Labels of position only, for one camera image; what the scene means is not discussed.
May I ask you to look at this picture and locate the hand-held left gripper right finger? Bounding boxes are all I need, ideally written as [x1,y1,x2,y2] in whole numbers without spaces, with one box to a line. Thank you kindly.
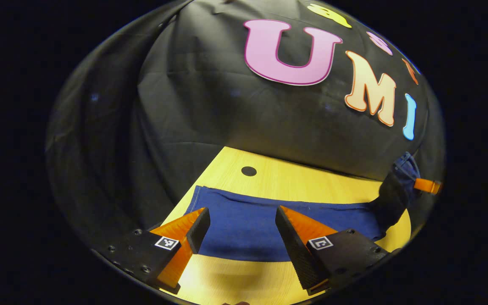
[275,205,391,296]

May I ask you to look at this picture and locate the black backdrop cloth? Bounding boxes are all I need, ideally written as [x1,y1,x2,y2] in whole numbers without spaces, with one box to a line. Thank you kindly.
[45,0,446,255]

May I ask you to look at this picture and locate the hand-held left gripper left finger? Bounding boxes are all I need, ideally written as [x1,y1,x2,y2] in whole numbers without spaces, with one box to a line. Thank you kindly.
[94,207,211,295]

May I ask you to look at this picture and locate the blue jeans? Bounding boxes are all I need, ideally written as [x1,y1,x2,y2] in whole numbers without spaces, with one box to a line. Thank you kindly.
[185,151,421,262]

